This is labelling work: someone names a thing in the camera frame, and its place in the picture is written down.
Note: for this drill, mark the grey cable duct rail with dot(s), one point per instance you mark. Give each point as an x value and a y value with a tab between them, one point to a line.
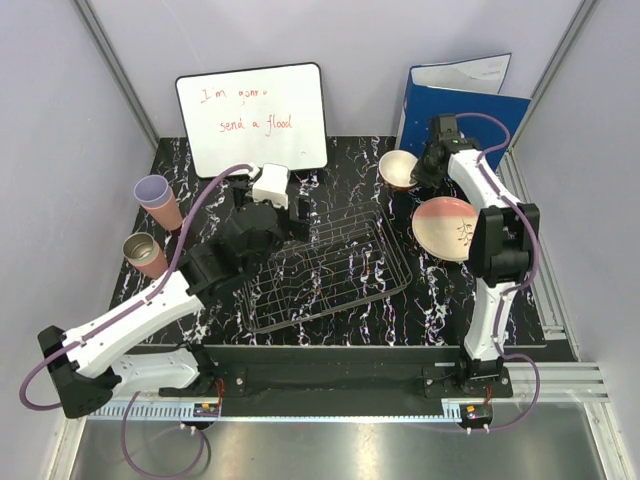
159	411

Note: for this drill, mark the whiteboard with red writing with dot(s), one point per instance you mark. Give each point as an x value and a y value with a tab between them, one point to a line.
255	116

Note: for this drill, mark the pink cup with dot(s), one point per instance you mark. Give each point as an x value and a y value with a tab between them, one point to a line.
153	264
168	215

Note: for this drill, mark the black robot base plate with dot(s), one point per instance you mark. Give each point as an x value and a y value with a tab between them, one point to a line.
327	381

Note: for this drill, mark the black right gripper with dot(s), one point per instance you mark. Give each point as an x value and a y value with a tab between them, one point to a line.
418	175

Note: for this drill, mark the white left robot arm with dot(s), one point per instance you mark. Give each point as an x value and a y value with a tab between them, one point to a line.
89	365

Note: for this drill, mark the red floral bowl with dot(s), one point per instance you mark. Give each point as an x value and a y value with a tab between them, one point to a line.
396	167

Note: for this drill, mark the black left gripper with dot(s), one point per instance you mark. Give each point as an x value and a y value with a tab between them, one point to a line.
299	226

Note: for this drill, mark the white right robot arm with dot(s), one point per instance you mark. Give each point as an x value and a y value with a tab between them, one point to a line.
504	250

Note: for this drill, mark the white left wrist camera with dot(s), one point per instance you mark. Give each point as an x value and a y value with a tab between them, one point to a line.
271	186

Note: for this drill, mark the lilac cup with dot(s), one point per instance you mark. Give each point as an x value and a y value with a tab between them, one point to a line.
152	191

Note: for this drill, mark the blue ring binder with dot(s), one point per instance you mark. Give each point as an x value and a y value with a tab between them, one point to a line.
472	85

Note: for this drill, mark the pink and beige plate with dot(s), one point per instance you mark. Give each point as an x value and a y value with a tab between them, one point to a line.
444	227

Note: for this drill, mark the grey wire dish rack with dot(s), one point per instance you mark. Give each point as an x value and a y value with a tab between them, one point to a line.
352	258

